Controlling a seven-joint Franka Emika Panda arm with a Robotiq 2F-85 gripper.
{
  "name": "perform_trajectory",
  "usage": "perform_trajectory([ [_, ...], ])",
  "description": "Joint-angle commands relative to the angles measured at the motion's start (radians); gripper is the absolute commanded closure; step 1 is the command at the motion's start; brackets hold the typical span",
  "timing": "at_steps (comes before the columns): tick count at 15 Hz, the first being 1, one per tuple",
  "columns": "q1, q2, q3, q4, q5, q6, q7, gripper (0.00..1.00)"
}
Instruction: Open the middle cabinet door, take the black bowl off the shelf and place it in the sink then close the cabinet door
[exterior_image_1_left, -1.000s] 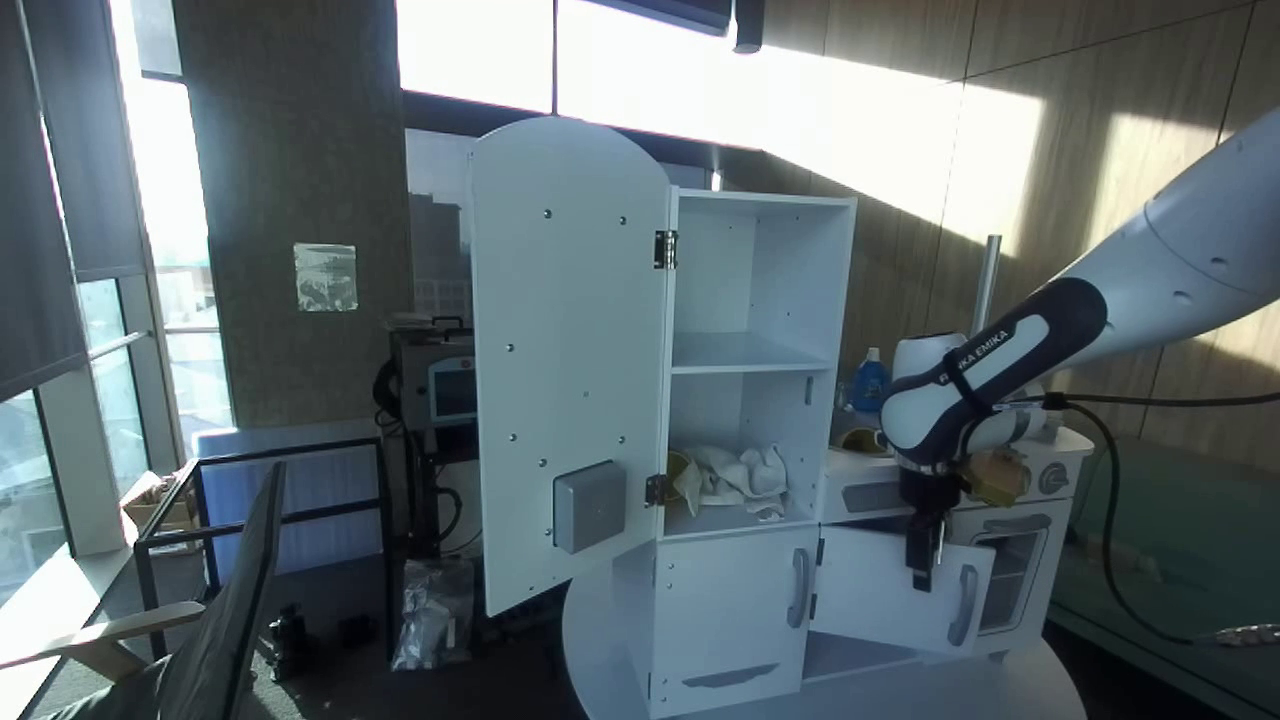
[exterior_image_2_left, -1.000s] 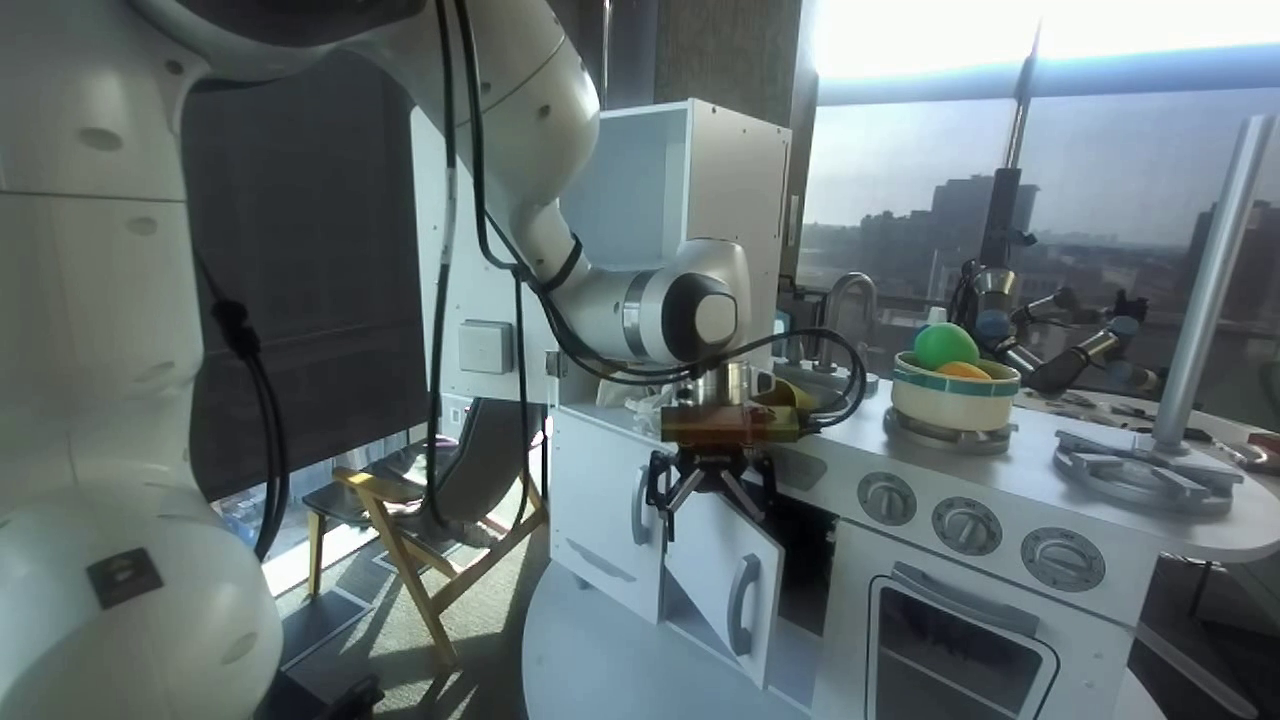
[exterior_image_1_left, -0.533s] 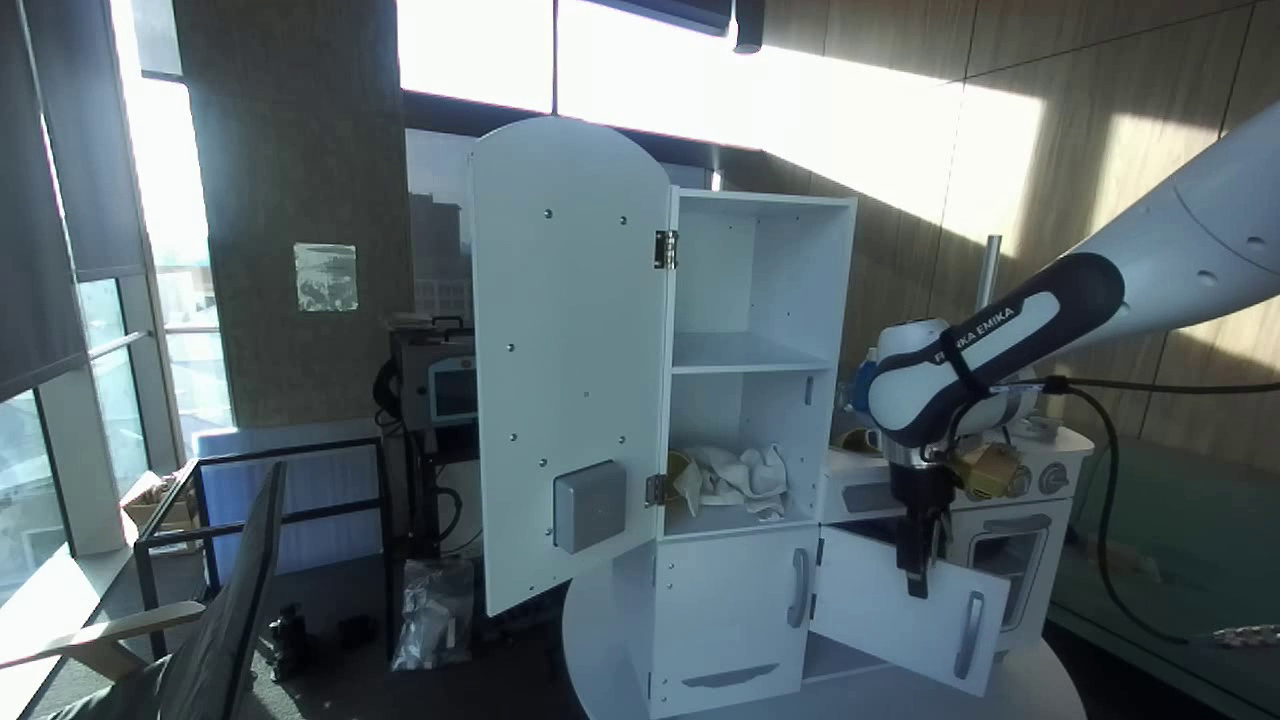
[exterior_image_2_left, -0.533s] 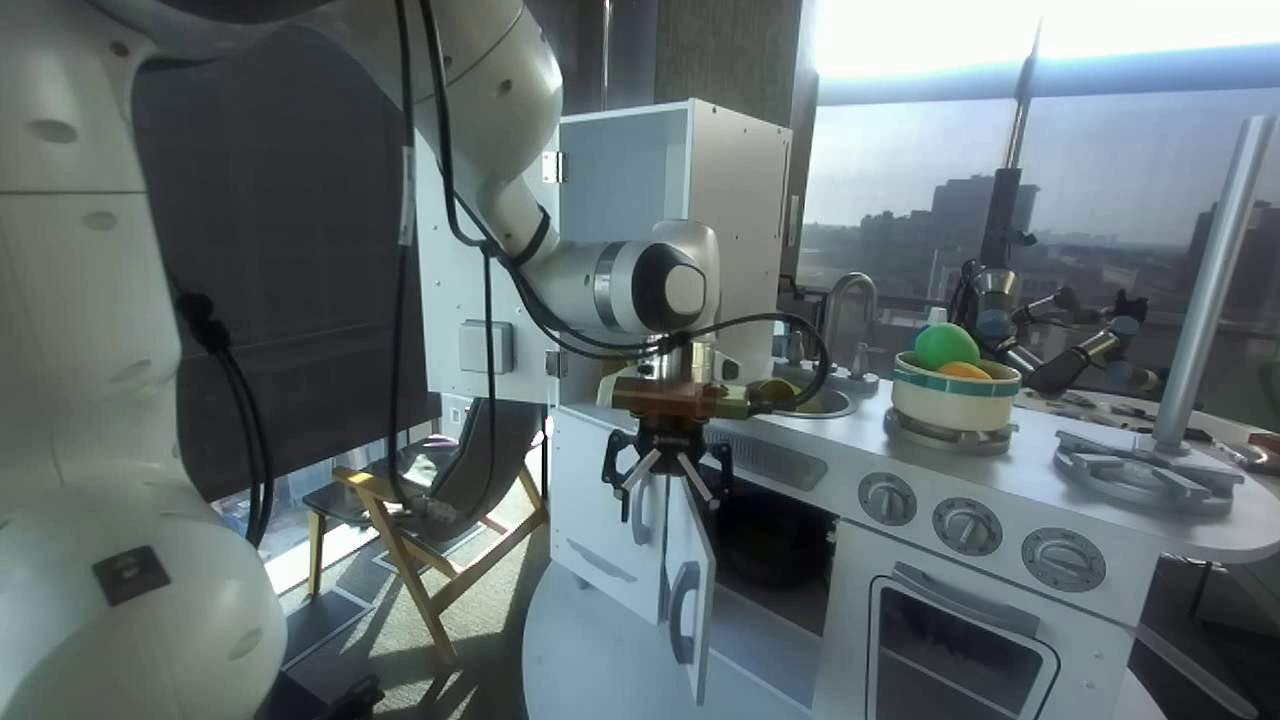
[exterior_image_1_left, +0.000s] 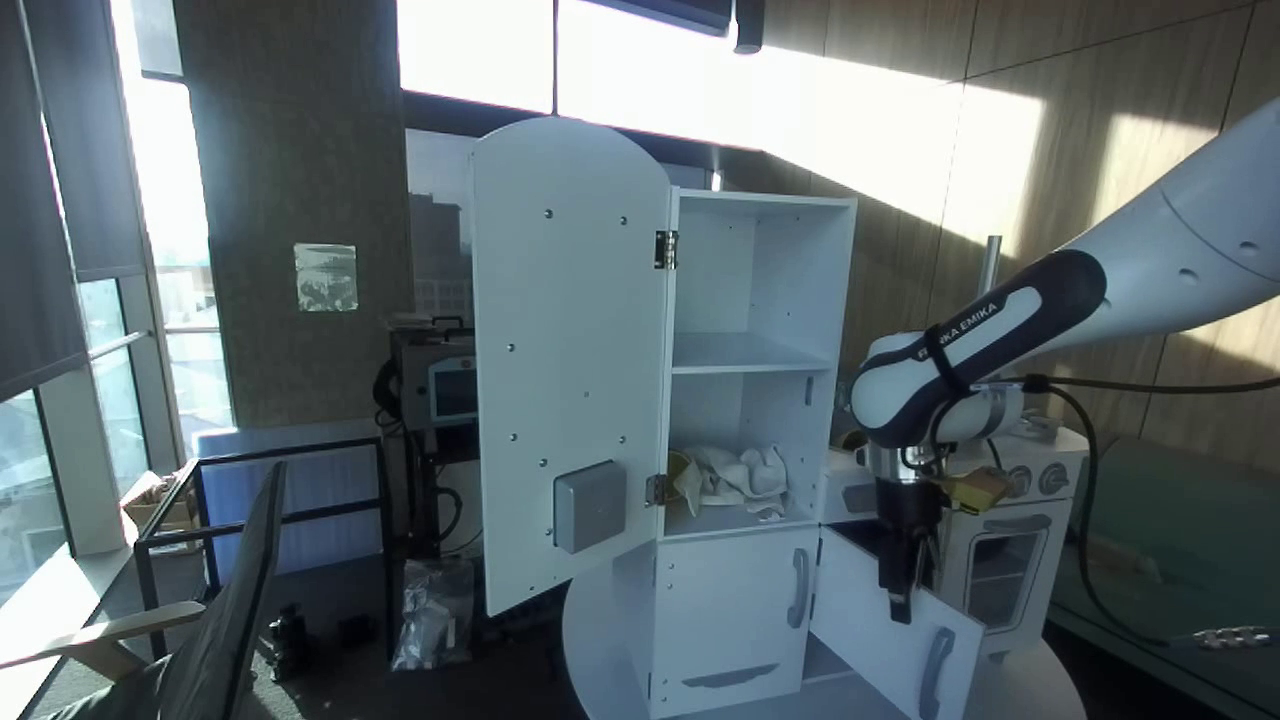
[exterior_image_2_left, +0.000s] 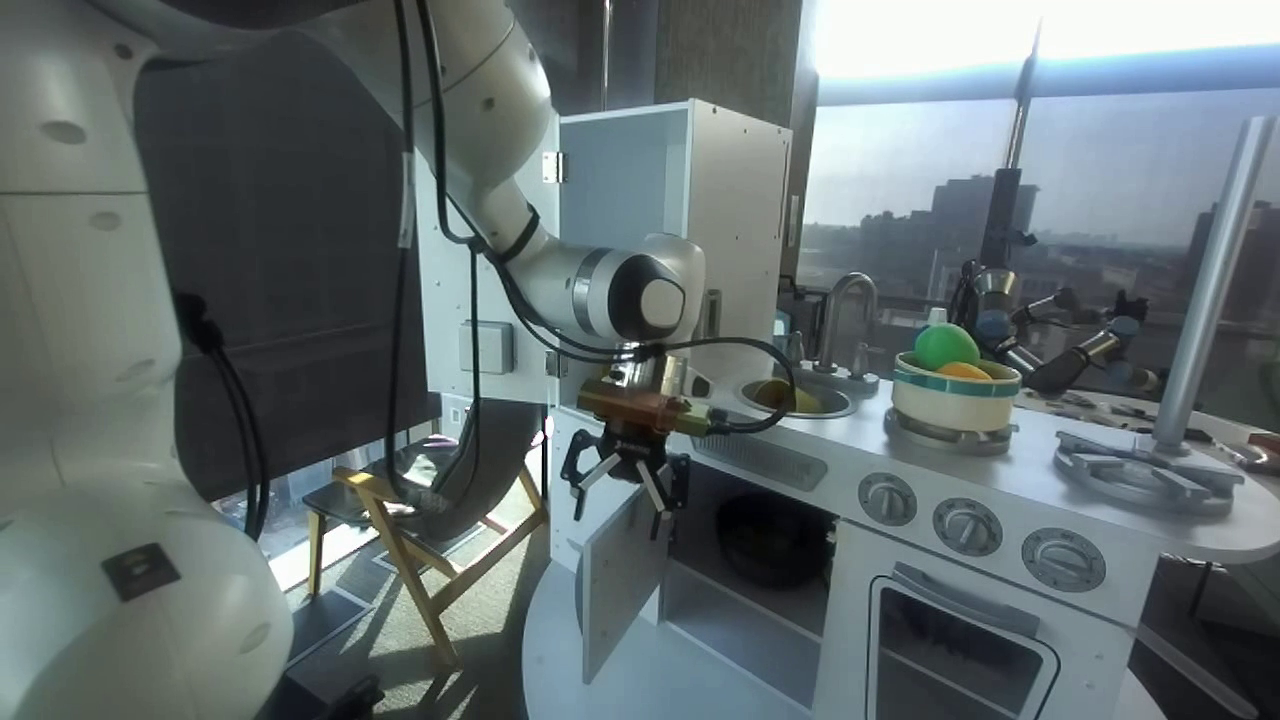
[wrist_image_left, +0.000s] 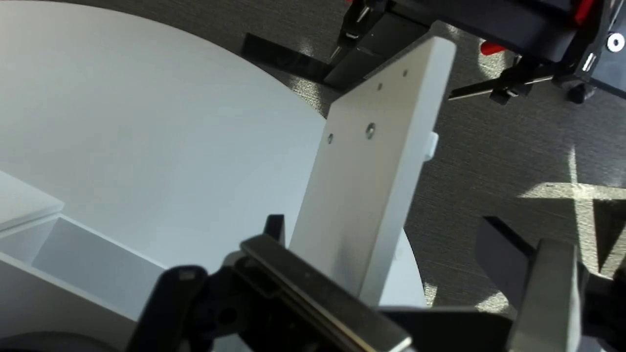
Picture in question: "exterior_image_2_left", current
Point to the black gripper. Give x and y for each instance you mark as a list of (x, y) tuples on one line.
[(632, 446)]

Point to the wide white cabinet door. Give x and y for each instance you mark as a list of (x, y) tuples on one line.
[(623, 587)]

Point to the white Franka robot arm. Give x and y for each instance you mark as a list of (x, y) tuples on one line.
[(82, 264)]

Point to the narrow white cabinet door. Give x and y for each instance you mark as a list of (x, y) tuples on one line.
[(559, 463)]

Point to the yellow toy in sink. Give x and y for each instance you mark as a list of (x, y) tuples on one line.
[(789, 399)]

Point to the grey box on door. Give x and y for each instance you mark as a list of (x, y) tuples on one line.
[(489, 344)]

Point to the grey drawer front panel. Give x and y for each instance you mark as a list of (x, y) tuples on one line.
[(774, 463)]

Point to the wooden folding chair dark fabric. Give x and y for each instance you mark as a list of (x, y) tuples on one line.
[(401, 534)]

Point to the grey oven knob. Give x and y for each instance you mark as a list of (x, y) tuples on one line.
[(971, 526), (1066, 561), (891, 503)]

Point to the white toy kitchen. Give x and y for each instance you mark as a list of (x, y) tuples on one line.
[(735, 203)]

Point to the grey toy faucet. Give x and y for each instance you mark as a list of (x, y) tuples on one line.
[(852, 281)]

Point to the white pot with green rim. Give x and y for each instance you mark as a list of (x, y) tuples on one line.
[(954, 407)]

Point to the green toy food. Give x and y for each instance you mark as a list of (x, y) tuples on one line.
[(946, 344)]

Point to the orange toy food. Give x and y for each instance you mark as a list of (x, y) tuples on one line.
[(971, 373)]

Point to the black clamp device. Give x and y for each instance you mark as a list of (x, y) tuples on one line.
[(1055, 353)]

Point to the grey metal pole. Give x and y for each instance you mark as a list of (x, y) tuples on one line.
[(1206, 281)]

